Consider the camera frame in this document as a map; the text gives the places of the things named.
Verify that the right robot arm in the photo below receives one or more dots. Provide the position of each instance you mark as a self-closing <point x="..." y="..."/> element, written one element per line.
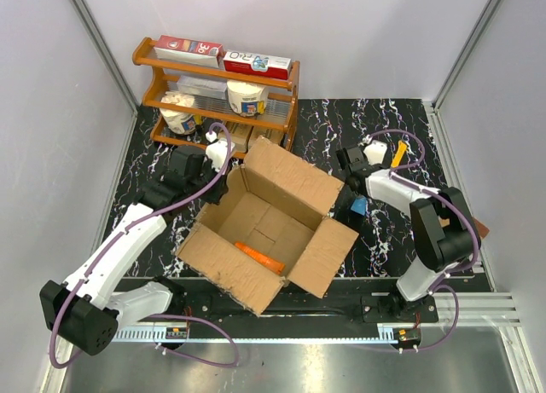
<point x="444" y="231"/>

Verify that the brown cardboard express box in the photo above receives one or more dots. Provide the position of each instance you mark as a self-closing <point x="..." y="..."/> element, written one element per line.
<point x="279" y="205"/>

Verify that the brown sponge pack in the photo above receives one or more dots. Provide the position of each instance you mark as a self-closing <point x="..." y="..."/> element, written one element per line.
<point x="482" y="230"/>

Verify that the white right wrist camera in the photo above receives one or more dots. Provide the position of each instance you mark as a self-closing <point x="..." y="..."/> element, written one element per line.
<point x="375" y="152"/>

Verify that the yellow utility knife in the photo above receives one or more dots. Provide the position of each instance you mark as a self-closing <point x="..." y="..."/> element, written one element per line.
<point x="398" y="157"/>

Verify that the orange wooden shelf rack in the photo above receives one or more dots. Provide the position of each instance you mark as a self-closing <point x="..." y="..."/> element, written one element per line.
<point x="281" y="111"/>

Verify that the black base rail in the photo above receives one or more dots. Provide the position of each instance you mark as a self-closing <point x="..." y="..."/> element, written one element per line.
<point x="349" y="309"/>

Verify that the orange tube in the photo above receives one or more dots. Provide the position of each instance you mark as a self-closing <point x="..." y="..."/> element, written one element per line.
<point x="270" y="263"/>

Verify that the white cup lower left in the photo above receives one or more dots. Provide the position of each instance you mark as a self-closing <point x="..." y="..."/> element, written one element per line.
<point x="180" y="123"/>

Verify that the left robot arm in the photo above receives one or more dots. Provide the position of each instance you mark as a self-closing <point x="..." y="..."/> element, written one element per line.
<point x="84" y="309"/>

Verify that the tan carton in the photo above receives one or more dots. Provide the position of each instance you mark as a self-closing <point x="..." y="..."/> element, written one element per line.
<point x="240" y="134"/>
<point x="275" y="136"/>

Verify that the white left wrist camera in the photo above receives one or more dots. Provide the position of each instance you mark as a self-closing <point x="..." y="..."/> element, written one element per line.
<point x="218" y="149"/>

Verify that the blue tube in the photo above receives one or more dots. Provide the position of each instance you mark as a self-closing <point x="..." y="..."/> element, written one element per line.
<point x="360" y="206"/>

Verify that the red white toothpaste box right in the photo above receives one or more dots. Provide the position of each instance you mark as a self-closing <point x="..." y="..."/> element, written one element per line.
<point x="268" y="66"/>

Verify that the tan carton left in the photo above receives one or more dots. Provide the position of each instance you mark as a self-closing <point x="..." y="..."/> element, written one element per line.
<point x="240" y="134"/>

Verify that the red toothpaste box left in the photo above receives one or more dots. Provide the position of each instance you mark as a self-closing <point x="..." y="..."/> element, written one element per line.
<point x="189" y="51"/>

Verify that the tan carton right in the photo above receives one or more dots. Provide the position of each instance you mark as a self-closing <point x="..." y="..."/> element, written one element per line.
<point x="275" y="136"/>

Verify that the white cup middle shelf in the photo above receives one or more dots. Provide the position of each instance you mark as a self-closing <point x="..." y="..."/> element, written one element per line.
<point x="246" y="99"/>

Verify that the grey flat box on shelf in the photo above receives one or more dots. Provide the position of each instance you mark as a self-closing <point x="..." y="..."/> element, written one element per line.
<point x="211" y="88"/>

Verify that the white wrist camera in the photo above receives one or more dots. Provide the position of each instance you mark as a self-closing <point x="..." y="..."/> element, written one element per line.
<point x="218" y="149"/>
<point x="375" y="152"/>

